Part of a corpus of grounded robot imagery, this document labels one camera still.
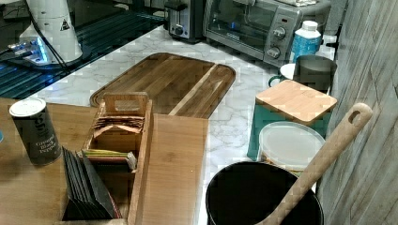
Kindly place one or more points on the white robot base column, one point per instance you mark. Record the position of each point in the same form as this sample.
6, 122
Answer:
51, 32

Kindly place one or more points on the dark wooden cutting board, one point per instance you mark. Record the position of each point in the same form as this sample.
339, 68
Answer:
178, 85

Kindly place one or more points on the brown tea bag packets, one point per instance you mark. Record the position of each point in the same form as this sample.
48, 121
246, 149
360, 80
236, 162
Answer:
132, 124

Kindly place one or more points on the wooden tea bag organizer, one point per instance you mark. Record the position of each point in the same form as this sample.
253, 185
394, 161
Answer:
126, 186

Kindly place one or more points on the teal canister with bamboo lid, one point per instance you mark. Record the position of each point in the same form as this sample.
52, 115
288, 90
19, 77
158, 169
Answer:
290, 101

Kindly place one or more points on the black utensil crock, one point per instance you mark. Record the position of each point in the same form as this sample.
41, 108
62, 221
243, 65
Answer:
245, 193

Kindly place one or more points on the silver black toaster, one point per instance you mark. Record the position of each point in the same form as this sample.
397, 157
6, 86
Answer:
185, 19

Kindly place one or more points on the white green mug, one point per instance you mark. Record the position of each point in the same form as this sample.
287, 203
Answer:
286, 72

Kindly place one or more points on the clear plastic lidded container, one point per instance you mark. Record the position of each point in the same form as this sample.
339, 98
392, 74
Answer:
289, 145

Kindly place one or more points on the silver toaster oven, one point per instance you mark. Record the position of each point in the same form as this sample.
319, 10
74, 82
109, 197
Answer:
263, 29

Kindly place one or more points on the green yellow tea bag packets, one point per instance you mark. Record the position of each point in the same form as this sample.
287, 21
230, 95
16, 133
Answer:
108, 157

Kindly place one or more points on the grey metal cup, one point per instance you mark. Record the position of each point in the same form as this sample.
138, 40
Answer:
315, 71

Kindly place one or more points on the white blue plastic bottle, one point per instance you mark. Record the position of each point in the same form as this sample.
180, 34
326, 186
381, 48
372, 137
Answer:
306, 40

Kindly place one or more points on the black tea bag packets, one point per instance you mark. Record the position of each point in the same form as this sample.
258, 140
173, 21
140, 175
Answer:
88, 197

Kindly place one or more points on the white cloth on oven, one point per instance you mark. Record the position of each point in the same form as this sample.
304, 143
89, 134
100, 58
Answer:
299, 3

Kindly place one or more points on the black pepper canister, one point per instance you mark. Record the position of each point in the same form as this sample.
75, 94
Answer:
35, 127

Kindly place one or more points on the wooden spoon handle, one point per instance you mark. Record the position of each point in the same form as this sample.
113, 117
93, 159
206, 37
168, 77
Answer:
346, 131

